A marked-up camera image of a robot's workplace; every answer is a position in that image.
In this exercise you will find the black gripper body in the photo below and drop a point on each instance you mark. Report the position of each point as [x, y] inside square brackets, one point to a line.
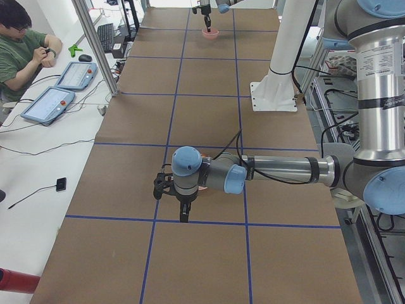
[205, 11]
[184, 200]

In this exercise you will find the pink bowl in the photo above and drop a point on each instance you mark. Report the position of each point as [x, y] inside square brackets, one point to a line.
[210, 34]

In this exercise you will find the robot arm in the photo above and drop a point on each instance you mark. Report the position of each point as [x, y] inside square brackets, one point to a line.
[375, 172]
[222, 5]

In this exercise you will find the black keyboard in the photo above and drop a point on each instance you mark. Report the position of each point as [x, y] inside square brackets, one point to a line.
[105, 34]

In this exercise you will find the small black square device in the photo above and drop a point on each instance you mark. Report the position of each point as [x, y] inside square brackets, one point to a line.
[61, 184]

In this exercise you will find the black computer mouse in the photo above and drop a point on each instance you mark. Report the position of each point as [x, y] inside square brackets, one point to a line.
[85, 58]

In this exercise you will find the green hand tool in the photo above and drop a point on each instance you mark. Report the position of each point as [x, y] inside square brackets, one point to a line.
[73, 49]

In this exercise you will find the far blue teach pendant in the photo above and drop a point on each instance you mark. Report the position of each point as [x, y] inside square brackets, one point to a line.
[77, 76]

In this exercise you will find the blue teach pendant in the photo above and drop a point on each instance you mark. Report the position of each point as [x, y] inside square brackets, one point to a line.
[48, 106]
[77, 76]

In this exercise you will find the near blue teach pendant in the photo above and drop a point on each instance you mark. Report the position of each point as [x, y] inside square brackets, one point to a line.
[48, 106]

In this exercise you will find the person in green shirt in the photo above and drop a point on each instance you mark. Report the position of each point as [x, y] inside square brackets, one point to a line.
[24, 52]

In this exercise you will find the red fire extinguisher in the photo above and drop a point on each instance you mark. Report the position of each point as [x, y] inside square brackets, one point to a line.
[18, 282]

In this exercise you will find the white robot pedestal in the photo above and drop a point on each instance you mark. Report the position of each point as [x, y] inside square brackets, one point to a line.
[275, 92]

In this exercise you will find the aluminium frame post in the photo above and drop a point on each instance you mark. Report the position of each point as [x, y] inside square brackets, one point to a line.
[93, 40]

